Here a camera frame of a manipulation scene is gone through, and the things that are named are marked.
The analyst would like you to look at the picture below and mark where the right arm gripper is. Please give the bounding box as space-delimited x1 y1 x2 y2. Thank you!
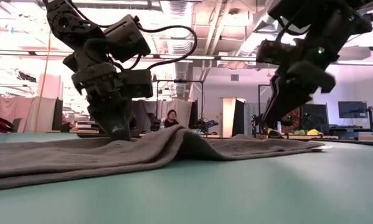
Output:
262 60 336 129

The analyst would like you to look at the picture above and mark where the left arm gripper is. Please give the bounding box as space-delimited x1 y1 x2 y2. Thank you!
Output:
70 62 136 141

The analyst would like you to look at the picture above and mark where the grey-brown towel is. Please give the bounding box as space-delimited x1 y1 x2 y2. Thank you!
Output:
0 124 333 191

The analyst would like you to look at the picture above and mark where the black computer monitor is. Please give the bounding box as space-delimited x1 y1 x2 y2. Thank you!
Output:
301 103 329 126
338 101 368 119

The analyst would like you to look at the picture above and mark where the black upright panel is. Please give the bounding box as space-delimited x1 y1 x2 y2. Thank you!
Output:
231 99 246 138
51 98 64 131

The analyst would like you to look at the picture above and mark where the white ceiling light strip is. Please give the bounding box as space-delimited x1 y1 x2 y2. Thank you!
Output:
151 54 258 62

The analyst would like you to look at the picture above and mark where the green table mat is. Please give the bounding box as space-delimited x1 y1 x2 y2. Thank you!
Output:
0 132 373 224

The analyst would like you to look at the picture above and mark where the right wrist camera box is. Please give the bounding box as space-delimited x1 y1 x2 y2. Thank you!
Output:
256 39 302 65

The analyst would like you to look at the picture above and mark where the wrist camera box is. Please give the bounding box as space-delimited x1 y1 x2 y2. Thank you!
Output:
117 68 154 99
256 39 302 65

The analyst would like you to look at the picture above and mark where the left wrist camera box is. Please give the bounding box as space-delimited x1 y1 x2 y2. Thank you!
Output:
117 68 154 99

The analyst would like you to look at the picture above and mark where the yellow cable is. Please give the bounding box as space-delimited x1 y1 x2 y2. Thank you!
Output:
35 30 52 132

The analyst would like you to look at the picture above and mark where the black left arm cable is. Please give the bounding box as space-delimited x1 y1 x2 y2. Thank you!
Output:
123 24 199 72

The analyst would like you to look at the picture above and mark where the silver ventilation duct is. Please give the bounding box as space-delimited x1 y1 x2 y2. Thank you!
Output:
161 0 195 100

